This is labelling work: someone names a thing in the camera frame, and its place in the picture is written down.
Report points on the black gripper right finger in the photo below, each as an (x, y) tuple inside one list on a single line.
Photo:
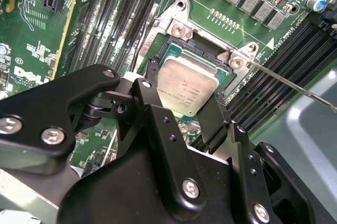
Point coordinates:
[(246, 150)]

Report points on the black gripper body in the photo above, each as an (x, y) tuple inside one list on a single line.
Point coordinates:
[(118, 195)]

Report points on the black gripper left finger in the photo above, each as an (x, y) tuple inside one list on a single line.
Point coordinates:
[(79, 90)]

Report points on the thin metal locking lever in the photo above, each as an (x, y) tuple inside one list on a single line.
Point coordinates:
[(302, 91)]

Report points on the square CPU chip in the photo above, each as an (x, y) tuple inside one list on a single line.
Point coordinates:
[(187, 82)]

